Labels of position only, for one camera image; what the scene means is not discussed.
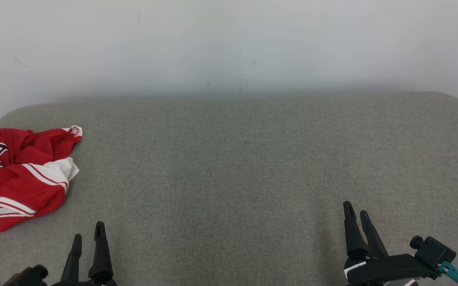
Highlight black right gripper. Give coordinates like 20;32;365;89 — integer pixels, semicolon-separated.
343;201;428;286

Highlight teal camera cable connector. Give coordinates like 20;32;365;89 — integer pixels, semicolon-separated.
438;261;458;286

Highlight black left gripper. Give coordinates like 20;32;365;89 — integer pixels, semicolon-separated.
50;221;118;286

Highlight red white numbered jersey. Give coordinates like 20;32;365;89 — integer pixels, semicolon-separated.
0;127;80;239

